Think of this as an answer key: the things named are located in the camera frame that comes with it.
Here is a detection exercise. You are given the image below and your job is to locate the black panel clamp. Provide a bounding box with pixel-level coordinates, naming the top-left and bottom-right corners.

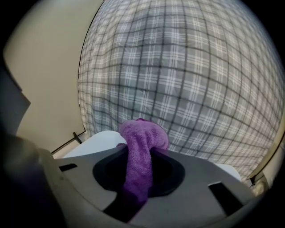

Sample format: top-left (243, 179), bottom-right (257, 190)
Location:
top-left (73, 132), bottom-right (83, 145)

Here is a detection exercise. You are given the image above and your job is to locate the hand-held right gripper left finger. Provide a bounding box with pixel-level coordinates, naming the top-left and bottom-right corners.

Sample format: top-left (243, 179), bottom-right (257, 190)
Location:
top-left (39, 144), bottom-right (129, 212)

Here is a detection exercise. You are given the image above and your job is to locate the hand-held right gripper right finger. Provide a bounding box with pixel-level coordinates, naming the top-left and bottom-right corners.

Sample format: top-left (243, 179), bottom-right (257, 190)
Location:
top-left (130, 150), bottom-right (257, 223)

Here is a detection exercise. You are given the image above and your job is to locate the beige rounded object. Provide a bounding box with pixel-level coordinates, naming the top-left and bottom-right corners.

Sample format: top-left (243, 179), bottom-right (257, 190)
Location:
top-left (252, 178), bottom-right (269, 198)

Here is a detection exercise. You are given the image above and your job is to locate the purple cloth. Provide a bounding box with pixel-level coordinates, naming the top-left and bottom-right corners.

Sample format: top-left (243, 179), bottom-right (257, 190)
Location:
top-left (119, 118), bottom-right (170, 205)

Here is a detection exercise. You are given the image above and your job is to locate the grey plaid curtain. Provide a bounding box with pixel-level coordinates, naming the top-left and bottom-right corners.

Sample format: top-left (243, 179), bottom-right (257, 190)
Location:
top-left (77, 0), bottom-right (284, 181)

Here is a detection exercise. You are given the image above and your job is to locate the beige partition panel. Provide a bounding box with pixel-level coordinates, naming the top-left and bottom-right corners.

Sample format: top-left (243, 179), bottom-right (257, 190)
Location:
top-left (247, 124), bottom-right (285, 182)
top-left (3, 0), bottom-right (106, 155)

